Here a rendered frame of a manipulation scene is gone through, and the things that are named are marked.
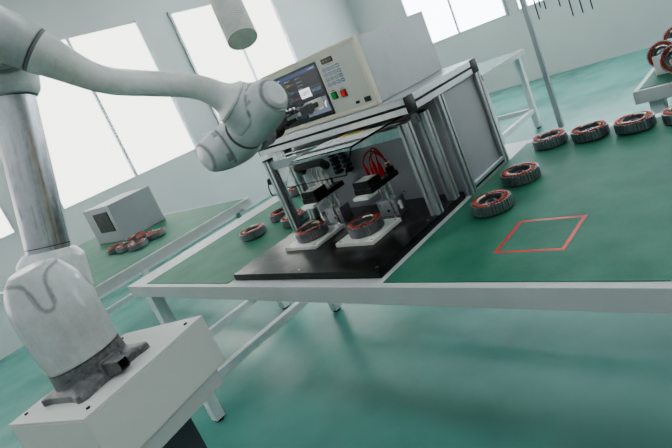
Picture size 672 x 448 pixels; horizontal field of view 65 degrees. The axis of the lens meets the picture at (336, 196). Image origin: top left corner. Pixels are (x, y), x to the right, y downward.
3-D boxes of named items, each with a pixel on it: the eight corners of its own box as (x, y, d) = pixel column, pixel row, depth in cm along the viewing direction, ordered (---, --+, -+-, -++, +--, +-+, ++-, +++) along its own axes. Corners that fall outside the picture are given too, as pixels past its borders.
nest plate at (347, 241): (373, 245, 149) (372, 241, 149) (336, 247, 160) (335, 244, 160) (401, 220, 159) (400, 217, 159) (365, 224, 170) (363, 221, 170)
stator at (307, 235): (314, 243, 169) (309, 232, 168) (291, 245, 177) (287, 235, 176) (335, 226, 176) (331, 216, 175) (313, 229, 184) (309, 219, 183)
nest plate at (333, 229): (316, 249, 166) (314, 245, 166) (285, 251, 177) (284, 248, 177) (344, 227, 176) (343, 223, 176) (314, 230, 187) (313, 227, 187)
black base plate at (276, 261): (381, 278, 131) (378, 270, 131) (235, 280, 177) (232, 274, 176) (466, 197, 163) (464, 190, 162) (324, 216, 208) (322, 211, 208)
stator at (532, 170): (525, 170, 163) (522, 159, 163) (550, 173, 153) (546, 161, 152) (496, 186, 161) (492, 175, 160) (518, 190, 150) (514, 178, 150)
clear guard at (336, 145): (346, 176, 133) (337, 154, 131) (285, 188, 150) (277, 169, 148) (413, 131, 154) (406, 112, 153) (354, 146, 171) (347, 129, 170)
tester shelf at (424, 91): (409, 113, 144) (403, 97, 143) (260, 156, 192) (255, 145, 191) (479, 70, 174) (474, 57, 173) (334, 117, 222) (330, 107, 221)
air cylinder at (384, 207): (400, 215, 165) (393, 199, 164) (381, 217, 170) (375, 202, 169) (408, 208, 168) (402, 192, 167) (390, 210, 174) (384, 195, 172)
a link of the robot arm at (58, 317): (44, 388, 103) (-21, 293, 99) (48, 365, 120) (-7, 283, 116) (122, 339, 110) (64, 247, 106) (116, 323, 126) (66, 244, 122)
